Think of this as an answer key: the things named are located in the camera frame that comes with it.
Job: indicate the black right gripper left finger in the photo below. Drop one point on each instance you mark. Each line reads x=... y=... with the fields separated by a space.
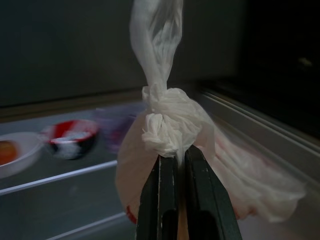
x=160 y=200

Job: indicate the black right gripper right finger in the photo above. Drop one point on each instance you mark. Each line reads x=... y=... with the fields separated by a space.
x=207 y=207

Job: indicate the large white red-print plastic bag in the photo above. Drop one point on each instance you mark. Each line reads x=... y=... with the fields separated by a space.
x=170 y=112

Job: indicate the fridge glass shelf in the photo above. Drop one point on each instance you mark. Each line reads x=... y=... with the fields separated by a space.
x=55 y=205

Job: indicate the grey fridge interior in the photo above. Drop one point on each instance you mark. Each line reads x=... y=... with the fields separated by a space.
x=75 y=50

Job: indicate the purple packet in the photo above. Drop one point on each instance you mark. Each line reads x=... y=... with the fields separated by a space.
x=116 y=127

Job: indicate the red black white bowl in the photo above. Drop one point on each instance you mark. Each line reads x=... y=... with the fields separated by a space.
x=72 y=143

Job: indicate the white bowl with orange food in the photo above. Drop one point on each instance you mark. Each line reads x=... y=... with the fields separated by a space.
x=17 y=155

